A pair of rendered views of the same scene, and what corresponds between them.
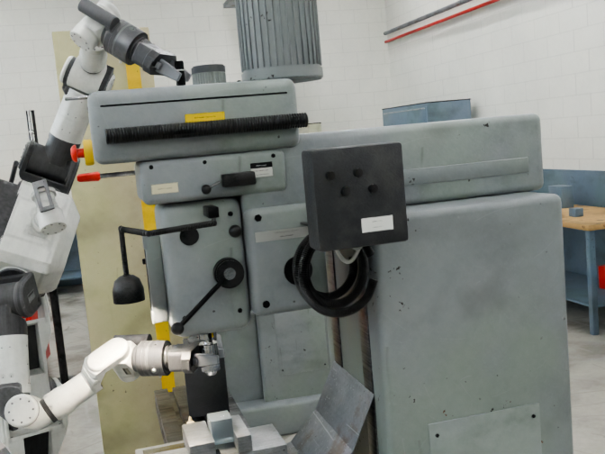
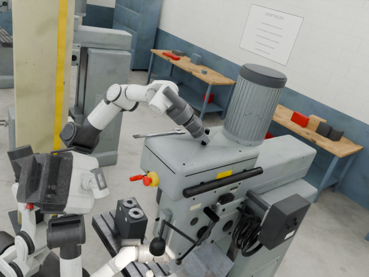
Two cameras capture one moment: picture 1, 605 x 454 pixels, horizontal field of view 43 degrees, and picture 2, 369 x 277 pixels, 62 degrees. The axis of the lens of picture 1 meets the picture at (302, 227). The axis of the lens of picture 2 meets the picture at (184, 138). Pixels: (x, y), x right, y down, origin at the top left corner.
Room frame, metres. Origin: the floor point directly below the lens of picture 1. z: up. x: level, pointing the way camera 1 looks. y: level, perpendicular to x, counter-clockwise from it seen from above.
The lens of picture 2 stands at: (0.89, 0.91, 2.46)
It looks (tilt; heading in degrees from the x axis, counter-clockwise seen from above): 26 degrees down; 330
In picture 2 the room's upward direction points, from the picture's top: 14 degrees clockwise
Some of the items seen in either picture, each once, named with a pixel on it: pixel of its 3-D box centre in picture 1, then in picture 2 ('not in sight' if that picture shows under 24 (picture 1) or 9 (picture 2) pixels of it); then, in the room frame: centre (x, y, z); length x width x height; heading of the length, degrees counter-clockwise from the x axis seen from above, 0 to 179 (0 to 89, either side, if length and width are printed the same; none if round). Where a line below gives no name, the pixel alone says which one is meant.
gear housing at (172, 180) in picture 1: (208, 175); (199, 181); (1.87, 0.22, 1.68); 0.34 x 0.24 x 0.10; 105
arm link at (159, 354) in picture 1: (175, 358); (154, 253); (1.87, 0.35, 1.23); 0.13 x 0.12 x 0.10; 170
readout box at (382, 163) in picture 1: (356, 195); (284, 221); (1.61, -0.12, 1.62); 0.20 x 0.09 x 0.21; 105
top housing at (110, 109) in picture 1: (191, 122); (201, 158); (1.86, 0.24, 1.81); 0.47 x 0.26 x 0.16; 105
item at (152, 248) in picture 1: (155, 278); (162, 228); (1.83, 0.36, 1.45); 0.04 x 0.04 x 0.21; 15
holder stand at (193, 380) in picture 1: (205, 372); (130, 219); (2.30, 0.34, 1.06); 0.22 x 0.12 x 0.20; 8
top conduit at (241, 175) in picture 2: (209, 128); (226, 180); (1.72, 0.19, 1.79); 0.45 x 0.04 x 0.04; 105
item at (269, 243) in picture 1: (276, 252); (211, 207); (1.90, 0.07, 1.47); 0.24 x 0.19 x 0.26; 15
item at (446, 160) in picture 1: (384, 165); (258, 166); (1.98, -0.23, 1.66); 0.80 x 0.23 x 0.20; 105
